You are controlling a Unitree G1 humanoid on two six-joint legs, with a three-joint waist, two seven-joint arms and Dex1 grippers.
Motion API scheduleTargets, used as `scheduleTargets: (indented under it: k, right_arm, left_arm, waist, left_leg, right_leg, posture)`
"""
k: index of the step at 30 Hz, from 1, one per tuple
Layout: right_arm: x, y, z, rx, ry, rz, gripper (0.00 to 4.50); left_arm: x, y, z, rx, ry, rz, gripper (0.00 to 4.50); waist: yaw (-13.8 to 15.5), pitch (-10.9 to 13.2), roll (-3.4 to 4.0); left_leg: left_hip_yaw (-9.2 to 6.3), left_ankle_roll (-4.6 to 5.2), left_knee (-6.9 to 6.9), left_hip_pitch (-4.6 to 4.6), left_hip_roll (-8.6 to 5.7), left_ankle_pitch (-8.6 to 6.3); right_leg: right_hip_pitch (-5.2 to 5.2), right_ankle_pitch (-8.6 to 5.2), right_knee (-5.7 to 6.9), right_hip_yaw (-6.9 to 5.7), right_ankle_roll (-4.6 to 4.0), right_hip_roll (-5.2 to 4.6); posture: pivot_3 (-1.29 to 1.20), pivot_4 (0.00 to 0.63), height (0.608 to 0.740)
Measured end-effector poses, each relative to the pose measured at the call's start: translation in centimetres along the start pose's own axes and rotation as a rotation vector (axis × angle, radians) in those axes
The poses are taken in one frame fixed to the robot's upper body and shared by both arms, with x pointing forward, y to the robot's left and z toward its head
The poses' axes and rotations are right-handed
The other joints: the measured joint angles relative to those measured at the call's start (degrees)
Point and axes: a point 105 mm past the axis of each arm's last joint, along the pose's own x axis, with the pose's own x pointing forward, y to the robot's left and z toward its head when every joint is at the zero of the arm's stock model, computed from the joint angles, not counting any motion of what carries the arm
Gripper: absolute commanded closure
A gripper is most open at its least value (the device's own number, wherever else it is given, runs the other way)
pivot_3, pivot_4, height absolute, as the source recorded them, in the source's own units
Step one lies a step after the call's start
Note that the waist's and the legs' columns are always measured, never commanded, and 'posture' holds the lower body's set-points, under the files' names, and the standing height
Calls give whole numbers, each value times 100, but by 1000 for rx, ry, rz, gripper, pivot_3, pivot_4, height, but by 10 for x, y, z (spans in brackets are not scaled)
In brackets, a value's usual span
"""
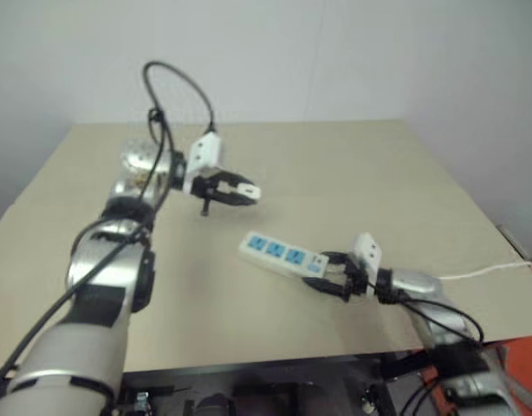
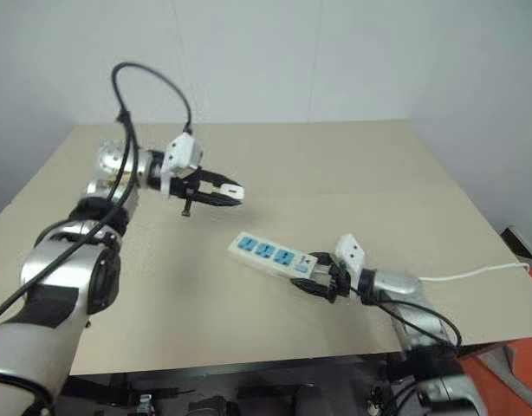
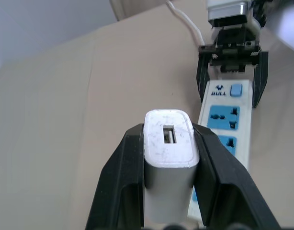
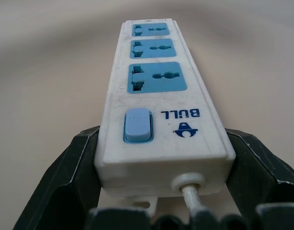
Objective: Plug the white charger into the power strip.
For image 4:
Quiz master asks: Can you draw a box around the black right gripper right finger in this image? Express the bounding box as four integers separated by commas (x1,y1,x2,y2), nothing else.
224,128,294,230

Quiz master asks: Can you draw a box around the white blue power strip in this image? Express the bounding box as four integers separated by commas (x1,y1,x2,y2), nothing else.
94,18,236,213

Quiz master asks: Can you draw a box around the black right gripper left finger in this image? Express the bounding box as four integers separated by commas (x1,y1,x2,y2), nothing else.
12,125,102,230

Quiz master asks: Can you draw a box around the white power strip cable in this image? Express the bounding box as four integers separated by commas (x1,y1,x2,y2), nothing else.
182,183,208,214

